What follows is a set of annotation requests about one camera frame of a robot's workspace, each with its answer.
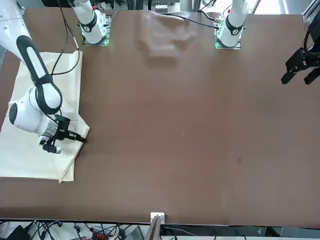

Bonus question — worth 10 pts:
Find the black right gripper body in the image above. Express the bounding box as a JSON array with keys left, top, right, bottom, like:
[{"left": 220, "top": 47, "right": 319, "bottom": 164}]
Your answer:
[{"left": 53, "top": 115, "right": 72, "bottom": 141}]

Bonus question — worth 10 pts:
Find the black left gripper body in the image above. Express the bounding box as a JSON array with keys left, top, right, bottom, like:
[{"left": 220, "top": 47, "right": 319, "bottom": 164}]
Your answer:
[{"left": 303, "top": 16, "right": 320, "bottom": 67}]

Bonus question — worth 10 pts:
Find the cream tablecloth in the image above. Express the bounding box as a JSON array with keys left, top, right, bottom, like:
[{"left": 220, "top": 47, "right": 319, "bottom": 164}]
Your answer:
[{"left": 0, "top": 49, "right": 91, "bottom": 185}]

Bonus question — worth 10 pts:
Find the white side bench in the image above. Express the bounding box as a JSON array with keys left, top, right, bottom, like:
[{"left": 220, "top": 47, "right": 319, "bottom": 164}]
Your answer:
[{"left": 0, "top": 220, "right": 320, "bottom": 240}]

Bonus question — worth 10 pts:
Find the grey metal box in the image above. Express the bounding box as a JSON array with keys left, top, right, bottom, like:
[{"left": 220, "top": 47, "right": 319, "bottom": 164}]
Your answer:
[{"left": 122, "top": 224, "right": 145, "bottom": 240}]

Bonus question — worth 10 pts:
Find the black power adapter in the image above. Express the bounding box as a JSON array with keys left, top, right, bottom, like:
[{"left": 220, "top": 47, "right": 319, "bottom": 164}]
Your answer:
[{"left": 4, "top": 224, "right": 32, "bottom": 240}]

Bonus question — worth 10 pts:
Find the grey power strip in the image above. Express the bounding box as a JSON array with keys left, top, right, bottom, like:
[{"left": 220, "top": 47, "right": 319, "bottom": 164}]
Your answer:
[{"left": 147, "top": 0, "right": 181, "bottom": 13}]

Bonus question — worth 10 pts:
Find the aluminium frame post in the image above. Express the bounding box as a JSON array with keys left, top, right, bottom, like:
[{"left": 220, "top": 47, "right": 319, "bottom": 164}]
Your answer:
[
  {"left": 144, "top": 211, "right": 166, "bottom": 240},
  {"left": 301, "top": 0, "right": 318, "bottom": 23},
  {"left": 15, "top": 0, "right": 26, "bottom": 14}
]

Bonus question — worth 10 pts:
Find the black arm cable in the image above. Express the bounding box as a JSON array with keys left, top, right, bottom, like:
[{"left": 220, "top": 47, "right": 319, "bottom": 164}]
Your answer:
[
  {"left": 51, "top": 22, "right": 83, "bottom": 76},
  {"left": 49, "top": 0, "right": 68, "bottom": 76}
]

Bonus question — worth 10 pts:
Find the black table cable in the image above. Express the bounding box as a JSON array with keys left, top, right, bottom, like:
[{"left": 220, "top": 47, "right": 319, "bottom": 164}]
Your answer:
[
  {"left": 157, "top": 13, "right": 221, "bottom": 31},
  {"left": 198, "top": 9, "right": 218, "bottom": 22}
]

